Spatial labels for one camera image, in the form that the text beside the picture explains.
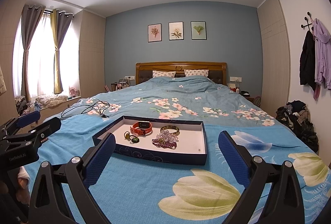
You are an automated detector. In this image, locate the clear crystal bead bracelet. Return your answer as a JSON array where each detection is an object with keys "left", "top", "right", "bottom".
[{"left": 157, "top": 129, "right": 179, "bottom": 144}]

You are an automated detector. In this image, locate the black wall coat rack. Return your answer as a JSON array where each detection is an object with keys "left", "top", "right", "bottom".
[{"left": 300, "top": 11, "right": 314, "bottom": 30}]

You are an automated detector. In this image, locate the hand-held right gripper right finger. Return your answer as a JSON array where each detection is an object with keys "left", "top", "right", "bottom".
[{"left": 218, "top": 131, "right": 306, "bottom": 224}]

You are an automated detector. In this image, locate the beige hanging cloth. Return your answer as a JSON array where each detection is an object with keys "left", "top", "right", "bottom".
[{"left": 0, "top": 64, "right": 7, "bottom": 96}]

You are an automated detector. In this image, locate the bedside clutter of bottles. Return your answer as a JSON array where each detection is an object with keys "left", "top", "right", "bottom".
[{"left": 103, "top": 78, "right": 136, "bottom": 92}]

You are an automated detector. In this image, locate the orange smartwatch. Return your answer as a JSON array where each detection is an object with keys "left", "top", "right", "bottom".
[{"left": 130, "top": 121, "right": 153, "bottom": 136}]

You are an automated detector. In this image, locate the white flower framed picture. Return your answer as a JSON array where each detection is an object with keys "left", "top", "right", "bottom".
[{"left": 169, "top": 22, "right": 184, "bottom": 41}]

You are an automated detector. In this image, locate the white patterned pillow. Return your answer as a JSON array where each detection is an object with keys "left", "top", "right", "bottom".
[
  {"left": 152, "top": 70, "right": 177, "bottom": 78},
  {"left": 184, "top": 69, "right": 209, "bottom": 77}
]

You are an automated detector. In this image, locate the tortoiseshell bangle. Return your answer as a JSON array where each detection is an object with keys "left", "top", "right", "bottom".
[{"left": 160, "top": 125, "right": 180, "bottom": 137}]

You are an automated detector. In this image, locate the dark clothes pile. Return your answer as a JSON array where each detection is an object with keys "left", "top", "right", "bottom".
[{"left": 275, "top": 100, "right": 319, "bottom": 153}]

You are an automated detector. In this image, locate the beige window seat cabinet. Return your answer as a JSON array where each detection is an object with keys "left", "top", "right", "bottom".
[{"left": 13, "top": 96, "right": 86, "bottom": 131}]

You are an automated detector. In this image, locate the person's left hand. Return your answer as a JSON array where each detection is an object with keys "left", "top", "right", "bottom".
[{"left": 16, "top": 166, "right": 31, "bottom": 205}]

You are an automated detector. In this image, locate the bright blue floral blanket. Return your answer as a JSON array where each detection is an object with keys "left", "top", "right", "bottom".
[{"left": 23, "top": 111, "right": 331, "bottom": 224}]

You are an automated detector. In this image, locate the black jacket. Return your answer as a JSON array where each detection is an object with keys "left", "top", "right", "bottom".
[{"left": 299, "top": 30, "right": 317, "bottom": 91}]

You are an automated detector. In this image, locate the grey and olive curtain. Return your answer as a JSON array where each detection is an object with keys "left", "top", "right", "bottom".
[{"left": 50, "top": 9, "right": 74, "bottom": 94}]

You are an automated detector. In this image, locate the wooden bed headboard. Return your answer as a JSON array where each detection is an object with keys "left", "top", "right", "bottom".
[{"left": 136, "top": 62, "right": 227, "bottom": 85}]

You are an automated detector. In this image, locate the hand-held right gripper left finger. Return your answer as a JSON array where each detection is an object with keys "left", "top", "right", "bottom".
[{"left": 28, "top": 133, "right": 116, "bottom": 224}]

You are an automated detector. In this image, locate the pink flower framed picture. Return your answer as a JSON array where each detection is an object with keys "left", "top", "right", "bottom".
[{"left": 148, "top": 24, "right": 162, "bottom": 43}]

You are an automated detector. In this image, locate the navy blue tray box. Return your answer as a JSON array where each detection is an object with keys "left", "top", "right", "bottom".
[{"left": 92, "top": 115, "right": 208, "bottom": 165}]

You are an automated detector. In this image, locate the sheer white curtain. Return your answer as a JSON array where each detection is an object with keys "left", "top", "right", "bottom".
[{"left": 13, "top": 13, "right": 78, "bottom": 100}]

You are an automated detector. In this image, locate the beige folded blanket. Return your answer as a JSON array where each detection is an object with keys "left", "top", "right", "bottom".
[{"left": 35, "top": 94, "right": 69, "bottom": 108}]

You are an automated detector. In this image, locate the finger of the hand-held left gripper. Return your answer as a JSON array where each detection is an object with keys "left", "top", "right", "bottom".
[
  {"left": 5, "top": 117, "right": 62, "bottom": 148},
  {"left": 0, "top": 110, "right": 41, "bottom": 140}
]

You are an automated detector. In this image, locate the green leaf framed picture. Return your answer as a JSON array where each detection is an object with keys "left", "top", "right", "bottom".
[{"left": 191, "top": 21, "right": 207, "bottom": 40}]

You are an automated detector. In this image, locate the black curtain rod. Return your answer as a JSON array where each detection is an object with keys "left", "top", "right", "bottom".
[{"left": 44, "top": 9, "right": 75, "bottom": 18}]

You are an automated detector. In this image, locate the purple bead bracelet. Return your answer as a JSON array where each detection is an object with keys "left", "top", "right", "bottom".
[{"left": 152, "top": 137, "right": 178, "bottom": 149}]

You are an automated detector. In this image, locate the pile of mixed clothes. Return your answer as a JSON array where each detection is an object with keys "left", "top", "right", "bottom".
[{"left": 14, "top": 95, "right": 42, "bottom": 116}]

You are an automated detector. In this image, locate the purple jacket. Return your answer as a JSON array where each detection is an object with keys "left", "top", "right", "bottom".
[{"left": 312, "top": 18, "right": 331, "bottom": 100}]

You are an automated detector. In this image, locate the bedside table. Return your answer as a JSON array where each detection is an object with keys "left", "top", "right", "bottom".
[{"left": 228, "top": 82, "right": 262, "bottom": 103}]

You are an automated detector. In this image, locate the black cable with adapter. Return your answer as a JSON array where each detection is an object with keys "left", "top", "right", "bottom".
[{"left": 61, "top": 100, "right": 110, "bottom": 119}]

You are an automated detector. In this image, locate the bed with floral duvet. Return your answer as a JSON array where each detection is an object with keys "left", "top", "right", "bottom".
[{"left": 43, "top": 77, "right": 276, "bottom": 127}]

